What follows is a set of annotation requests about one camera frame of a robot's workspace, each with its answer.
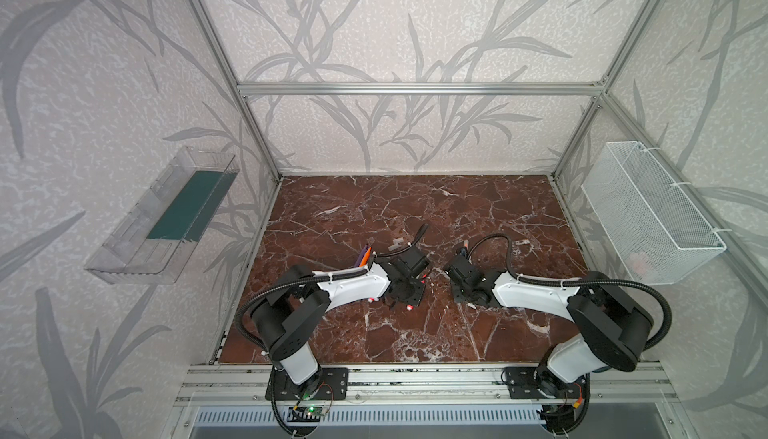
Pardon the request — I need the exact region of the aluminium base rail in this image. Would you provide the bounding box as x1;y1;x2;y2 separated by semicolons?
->
173;362;680;407

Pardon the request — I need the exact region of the green circuit board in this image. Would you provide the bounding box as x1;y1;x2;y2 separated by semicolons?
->
286;404;332;424

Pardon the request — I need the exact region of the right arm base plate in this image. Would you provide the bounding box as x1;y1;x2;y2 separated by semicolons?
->
500;366;586;401

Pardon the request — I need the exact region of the aluminium frame crossbar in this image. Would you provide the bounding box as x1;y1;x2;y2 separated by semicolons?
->
237;81;602;97

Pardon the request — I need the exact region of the purple marker pen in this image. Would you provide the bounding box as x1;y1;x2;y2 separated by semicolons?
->
356;245;370;267

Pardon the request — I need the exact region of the white wire mesh basket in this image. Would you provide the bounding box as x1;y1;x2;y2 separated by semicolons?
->
582;141;727;285

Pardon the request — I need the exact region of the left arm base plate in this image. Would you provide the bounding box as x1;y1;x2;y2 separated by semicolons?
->
266;366;350;402

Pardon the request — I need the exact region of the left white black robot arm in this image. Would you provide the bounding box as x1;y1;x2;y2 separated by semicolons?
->
233;244;431;386

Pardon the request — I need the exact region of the pink object in basket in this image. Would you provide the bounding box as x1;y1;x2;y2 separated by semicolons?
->
628;252;652;280

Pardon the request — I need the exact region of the clear plastic wall tray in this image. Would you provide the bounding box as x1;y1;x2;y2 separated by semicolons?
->
85;146;240;285

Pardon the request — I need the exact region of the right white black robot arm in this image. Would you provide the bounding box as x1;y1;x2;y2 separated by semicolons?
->
444;249;673;397

